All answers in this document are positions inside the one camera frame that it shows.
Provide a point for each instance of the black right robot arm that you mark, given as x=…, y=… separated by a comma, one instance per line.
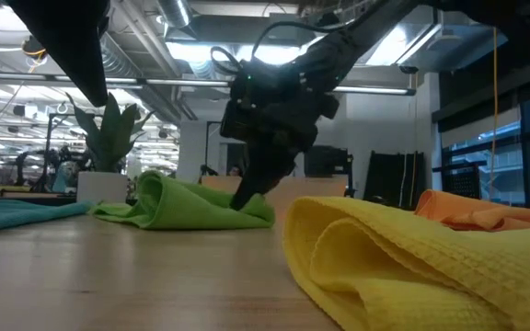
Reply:
x=366, y=23

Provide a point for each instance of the black security camera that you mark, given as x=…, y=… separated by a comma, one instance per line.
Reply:
x=407, y=69

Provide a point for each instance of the snake plant in white pot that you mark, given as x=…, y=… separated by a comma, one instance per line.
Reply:
x=104, y=138

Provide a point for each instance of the person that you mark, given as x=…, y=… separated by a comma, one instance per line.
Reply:
x=235, y=171

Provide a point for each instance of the green microfiber towel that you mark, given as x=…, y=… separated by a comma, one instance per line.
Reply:
x=177, y=207

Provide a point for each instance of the black folded panels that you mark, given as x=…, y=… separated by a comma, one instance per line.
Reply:
x=394, y=177

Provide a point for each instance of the teal microfiber towel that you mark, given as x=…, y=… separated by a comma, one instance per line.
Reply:
x=16, y=213

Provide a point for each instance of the black monitor cart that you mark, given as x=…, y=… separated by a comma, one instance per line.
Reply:
x=327, y=161

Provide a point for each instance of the background robot workstation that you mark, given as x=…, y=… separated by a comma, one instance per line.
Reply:
x=58, y=154

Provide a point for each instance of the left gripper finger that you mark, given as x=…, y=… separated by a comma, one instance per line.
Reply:
x=62, y=37

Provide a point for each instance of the long tube light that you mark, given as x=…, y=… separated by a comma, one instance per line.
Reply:
x=375, y=90

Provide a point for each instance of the silver ventilation duct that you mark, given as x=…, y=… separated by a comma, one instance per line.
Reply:
x=175, y=11

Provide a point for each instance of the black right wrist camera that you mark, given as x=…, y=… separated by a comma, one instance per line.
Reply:
x=233, y=119

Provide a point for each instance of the orange microfiber towel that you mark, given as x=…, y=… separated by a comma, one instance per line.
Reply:
x=467, y=211

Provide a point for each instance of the yellow microfiber towel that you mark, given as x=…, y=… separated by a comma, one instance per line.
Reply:
x=430, y=266

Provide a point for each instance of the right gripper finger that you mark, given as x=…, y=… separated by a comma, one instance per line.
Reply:
x=281, y=165
x=253, y=170

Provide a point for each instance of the black metal frame stand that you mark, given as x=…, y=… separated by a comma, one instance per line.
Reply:
x=206, y=147

